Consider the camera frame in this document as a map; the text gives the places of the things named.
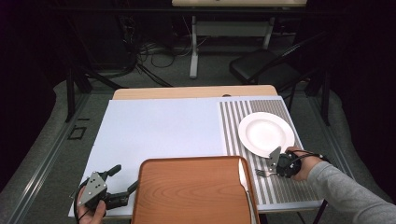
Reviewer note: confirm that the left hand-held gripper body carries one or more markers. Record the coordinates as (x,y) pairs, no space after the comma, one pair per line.
(93,189)

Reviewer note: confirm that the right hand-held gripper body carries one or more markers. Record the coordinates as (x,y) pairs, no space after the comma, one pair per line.
(288,165)

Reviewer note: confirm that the silver metal fork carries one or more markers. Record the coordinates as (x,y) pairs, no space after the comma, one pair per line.
(261,173)

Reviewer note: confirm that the white deep plate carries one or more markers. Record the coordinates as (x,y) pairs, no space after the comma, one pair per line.
(266,133)

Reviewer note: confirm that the silver table knife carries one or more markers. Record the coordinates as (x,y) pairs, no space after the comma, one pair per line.
(243,177)

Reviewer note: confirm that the brown wooden tray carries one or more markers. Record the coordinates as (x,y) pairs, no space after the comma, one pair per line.
(193,189)

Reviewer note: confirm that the person's right hand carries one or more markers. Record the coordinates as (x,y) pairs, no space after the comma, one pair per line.
(308,163)

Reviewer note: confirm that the person's left hand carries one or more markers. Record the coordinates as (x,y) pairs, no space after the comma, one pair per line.
(90,216)

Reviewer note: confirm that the striped grey woven placemat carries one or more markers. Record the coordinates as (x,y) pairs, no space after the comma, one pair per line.
(280,189)

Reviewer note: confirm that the white table cover board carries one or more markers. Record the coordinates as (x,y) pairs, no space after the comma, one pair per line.
(155,130)

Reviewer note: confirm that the black metal stand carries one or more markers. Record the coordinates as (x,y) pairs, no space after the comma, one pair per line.
(325,99)
(74,90)

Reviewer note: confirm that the black folding chair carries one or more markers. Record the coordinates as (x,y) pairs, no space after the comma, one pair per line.
(264,67)

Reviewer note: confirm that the white-legged desk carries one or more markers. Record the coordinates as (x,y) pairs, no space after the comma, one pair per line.
(230,28)

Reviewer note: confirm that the metal floor rail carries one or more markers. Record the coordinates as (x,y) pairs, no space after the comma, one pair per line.
(342,161)
(46,161)

